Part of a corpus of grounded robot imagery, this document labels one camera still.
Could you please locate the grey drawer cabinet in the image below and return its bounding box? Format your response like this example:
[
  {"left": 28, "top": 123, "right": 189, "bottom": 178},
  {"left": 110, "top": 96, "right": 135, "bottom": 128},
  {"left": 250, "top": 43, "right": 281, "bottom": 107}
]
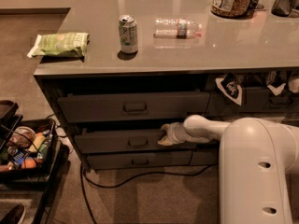
[{"left": 35, "top": 0, "right": 299, "bottom": 170}]

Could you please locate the black floor cable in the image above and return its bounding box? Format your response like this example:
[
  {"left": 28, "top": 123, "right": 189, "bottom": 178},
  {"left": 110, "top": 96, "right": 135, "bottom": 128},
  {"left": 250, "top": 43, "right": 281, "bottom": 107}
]
[{"left": 79, "top": 163, "right": 218, "bottom": 224}]

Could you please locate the dark glass pitcher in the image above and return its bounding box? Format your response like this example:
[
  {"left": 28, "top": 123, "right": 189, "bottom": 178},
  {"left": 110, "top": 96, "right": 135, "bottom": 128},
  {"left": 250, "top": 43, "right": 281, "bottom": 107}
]
[{"left": 271, "top": 0, "right": 298, "bottom": 17}]

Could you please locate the grey drawer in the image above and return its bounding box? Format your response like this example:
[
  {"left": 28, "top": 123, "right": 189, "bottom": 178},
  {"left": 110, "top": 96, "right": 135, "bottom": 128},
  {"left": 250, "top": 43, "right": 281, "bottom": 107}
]
[
  {"left": 57, "top": 91, "right": 210, "bottom": 123},
  {"left": 206, "top": 87, "right": 299, "bottom": 117},
  {"left": 73, "top": 128, "right": 197, "bottom": 155},
  {"left": 87, "top": 150, "right": 192, "bottom": 170},
  {"left": 190, "top": 145, "right": 219, "bottom": 166}
]

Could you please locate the green white soda can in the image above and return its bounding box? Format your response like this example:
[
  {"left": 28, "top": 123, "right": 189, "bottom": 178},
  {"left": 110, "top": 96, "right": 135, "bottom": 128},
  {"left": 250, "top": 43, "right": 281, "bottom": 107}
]
[{"left": 119, "top": 15, "right": 138, "bottom": 54}]

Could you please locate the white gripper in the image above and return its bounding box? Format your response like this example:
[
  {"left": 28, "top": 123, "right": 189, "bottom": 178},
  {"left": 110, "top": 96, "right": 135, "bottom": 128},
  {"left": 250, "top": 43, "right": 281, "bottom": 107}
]
[{"left": 157, "top": 122, "right": 189, "bottom": 147}]

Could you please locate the large snack jar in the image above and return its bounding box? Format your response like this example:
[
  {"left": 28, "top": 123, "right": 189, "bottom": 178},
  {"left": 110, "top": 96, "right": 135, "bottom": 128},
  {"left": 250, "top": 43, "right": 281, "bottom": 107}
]
[{"left": 211, "top": 0, "right": 250, "bottom": 18}]

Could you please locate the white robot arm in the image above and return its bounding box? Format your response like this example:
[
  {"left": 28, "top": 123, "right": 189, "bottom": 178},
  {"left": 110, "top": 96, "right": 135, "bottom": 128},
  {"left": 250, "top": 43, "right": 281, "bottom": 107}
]
[{"left": 158, "top": 115, "right": 299, "bottom": 224}]

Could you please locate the green chip bag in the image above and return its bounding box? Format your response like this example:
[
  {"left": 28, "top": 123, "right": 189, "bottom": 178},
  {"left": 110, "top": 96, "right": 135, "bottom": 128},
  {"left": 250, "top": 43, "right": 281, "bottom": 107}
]
[{"left": 27, "top": 32, "right": 90, "bottom": 58}]

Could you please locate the clear plastic water bottle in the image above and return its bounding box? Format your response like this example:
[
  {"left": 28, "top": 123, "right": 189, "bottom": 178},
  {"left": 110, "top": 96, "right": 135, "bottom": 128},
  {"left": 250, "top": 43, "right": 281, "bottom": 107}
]
[{"left": 153, "top": 18, "right": 202, "bottom": 39}]

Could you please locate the black shoe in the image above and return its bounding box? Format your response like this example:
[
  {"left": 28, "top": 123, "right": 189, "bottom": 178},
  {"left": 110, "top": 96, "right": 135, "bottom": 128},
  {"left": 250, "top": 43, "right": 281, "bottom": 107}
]
[{"left": 0, "top": 204, "right": 26, "bottom": 224}]

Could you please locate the black bin with groceries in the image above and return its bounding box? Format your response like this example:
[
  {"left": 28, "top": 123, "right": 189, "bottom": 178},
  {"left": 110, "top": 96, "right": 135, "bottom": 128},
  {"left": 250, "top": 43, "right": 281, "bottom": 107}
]
[{"left": 0, "top": 119, "right": 69, "bottom": 183}]

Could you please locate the black white snack bag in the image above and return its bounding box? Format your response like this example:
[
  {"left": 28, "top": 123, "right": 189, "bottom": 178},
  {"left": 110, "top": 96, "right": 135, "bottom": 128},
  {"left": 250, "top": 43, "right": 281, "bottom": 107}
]
[{"left": 215, "top": 73, "right": 242, "bottom": 105}]

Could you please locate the white snack bag in drawer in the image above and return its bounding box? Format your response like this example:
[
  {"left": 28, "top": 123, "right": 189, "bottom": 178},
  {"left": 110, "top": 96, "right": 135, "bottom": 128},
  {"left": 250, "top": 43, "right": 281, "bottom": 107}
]
[{"left": 266, "top": 71, "right": 286, "bottom": 96}]

